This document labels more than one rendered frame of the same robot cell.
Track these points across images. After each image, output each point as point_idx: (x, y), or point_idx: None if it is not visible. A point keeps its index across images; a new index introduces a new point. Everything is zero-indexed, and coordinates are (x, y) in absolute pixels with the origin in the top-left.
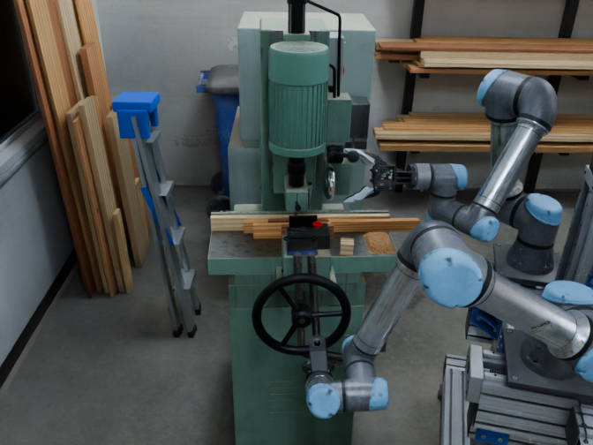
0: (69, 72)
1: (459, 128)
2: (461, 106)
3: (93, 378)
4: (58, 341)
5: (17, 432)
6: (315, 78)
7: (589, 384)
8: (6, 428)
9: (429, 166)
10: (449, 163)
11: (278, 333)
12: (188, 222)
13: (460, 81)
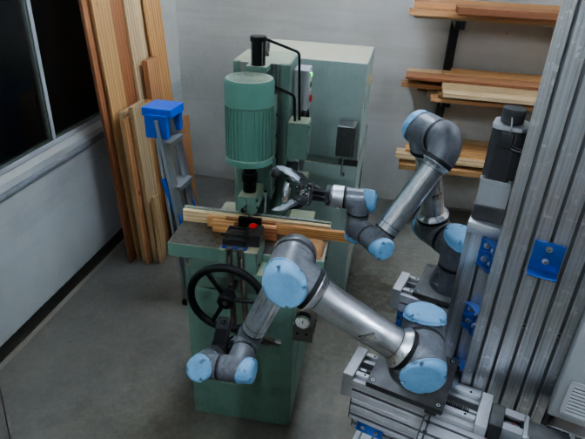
0: (131, 79)
1: (475, 156)
2: (488, 135)
3: (110, 326)
4: (95, 293)
5: (42, 357)
6: (256, 104)
7: (435, 397)
8: (35, 353)
9: (343, 188)
10: (363, 188)
11: (225, 312)
12: None
13: (488, 112)
